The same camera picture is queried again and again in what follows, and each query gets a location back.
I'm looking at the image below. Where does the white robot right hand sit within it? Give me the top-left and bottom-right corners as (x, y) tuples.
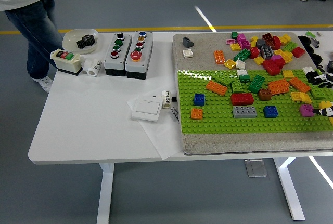
(309, 72), (333, 117)

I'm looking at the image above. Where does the red two-by-four brick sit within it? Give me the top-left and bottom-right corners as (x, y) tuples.
(230, 93), (255, 107)

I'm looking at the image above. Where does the green studded baseplate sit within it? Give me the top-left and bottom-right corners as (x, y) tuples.
(177, 68), (333, 134)

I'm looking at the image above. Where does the light green two-by-four brick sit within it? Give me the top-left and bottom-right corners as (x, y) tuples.
(282, 41), (298, 52)
(212, 70), (239, 86)
(310, 86), (333, 100)

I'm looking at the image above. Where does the black two-by-two brick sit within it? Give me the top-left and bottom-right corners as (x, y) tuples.
(306, 71), (320, 82)

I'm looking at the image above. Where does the orange two-by-four brick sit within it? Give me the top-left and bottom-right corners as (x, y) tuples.
(213, 49), (226, 65)
(267, 78), (291, 96)
(288, 77), (312, 94)
(206, 80), (228, 96)

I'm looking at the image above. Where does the red two-by-two brick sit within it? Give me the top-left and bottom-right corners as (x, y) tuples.
(290, 46), (306, 58)
(249, 47), (261, 60)

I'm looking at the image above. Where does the yellow two-by-four brick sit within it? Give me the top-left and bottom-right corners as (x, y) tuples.
(273, 49), (294, 63)

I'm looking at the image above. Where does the large red brick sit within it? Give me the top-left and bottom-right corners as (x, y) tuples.
(262, 59), (286, 76)

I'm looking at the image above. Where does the brown two-by-two brick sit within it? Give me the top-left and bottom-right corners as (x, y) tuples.
(258, 88), (273, 101)

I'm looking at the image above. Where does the blue two-by-two brick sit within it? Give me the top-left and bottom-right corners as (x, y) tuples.
(263, 106), (278, 118)
(193, 93), (206, 107)

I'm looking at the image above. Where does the red tall brick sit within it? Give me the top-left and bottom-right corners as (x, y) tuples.
(265, 35), (282, 50)

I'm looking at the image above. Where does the grey two-by-four brick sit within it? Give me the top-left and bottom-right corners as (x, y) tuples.
(232, 105), (258, 119)
(260, 45), (274, 60)

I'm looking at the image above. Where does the dark green two-by-four brick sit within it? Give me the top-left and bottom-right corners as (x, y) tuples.
(247, 74), (266, 94)
(233, 48), (252, 62)

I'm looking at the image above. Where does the light green two-by-three brick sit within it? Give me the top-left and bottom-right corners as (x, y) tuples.
(230, 77), (245, 94)

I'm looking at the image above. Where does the orange two-by-two brick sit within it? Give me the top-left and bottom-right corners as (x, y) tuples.
(190, 107), (204, 120)

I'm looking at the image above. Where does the dark grey slope brick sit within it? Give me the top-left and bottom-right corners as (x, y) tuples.
(182, 36), (195, 48)

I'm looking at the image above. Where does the white oval dish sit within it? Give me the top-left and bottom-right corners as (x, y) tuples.
(61, 28), (100, 55)

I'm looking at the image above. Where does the black gear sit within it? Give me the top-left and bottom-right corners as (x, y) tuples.
(76, 34), (96, 50)

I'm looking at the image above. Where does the white pipe tee fitting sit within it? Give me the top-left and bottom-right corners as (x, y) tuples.
(80, 58), (102, 77)

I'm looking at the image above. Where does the grey four-button control box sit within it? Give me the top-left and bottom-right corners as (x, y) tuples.
(103, 33), (133, 76)

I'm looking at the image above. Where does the grey-brown mat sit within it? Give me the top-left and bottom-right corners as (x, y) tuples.
(172, 31), (333, 156)

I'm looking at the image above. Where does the grey emergency-stop control box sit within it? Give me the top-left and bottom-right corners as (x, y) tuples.
(124, 31), (154, 80)

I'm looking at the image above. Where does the metal floor plate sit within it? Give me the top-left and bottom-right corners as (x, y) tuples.
(244, 159), (268, 178)

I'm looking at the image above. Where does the white table leg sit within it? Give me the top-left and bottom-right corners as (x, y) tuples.
(273, 157), (305, 221)
(96, 162), (115, 224)

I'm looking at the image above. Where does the white label with black print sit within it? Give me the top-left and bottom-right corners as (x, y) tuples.
(168, 104), (181, 124)

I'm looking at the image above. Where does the small white labelled pipe fitting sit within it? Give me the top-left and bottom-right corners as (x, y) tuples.
(161, 90), (172, 110)

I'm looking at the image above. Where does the white paper sheet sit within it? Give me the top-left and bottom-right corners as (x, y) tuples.
(126, 86), (184, 161)

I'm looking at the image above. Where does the cream red-green switch box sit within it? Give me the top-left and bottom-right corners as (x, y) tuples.
(49, 48), (82, 76)

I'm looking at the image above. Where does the white wall switch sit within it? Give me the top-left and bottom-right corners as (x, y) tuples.
(131, 96), (163, 123)

